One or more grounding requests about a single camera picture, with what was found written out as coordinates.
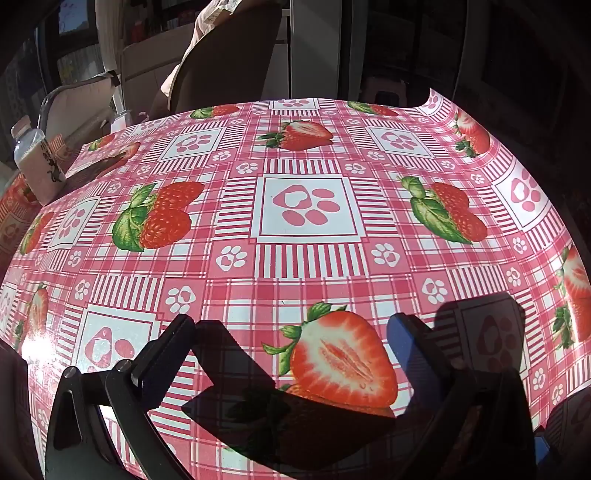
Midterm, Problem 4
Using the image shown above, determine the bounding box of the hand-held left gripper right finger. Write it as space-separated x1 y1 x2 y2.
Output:
387 313 542 480

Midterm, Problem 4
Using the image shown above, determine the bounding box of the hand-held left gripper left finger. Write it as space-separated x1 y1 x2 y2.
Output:
44 314 197 480

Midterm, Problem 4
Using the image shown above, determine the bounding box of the strawberry print pink tablecloth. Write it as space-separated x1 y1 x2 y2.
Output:
0 88 591 480

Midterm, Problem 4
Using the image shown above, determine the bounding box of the white plastic drink bottle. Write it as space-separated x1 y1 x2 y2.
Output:
10 115 65 206

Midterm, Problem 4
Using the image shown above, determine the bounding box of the plastic stool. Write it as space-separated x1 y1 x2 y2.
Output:
360 76 409 104

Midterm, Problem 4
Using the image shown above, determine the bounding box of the brown wooden chair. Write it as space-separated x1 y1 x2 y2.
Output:
167 2 283 112

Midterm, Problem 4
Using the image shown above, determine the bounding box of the pink cushion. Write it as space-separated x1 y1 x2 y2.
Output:
161 0 241 97

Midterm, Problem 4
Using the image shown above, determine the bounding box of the white cabinet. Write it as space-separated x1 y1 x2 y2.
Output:
277 0 342 100

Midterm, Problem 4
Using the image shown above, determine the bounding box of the metal frame chair beige cushion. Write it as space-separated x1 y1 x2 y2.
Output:
39 71 123 139

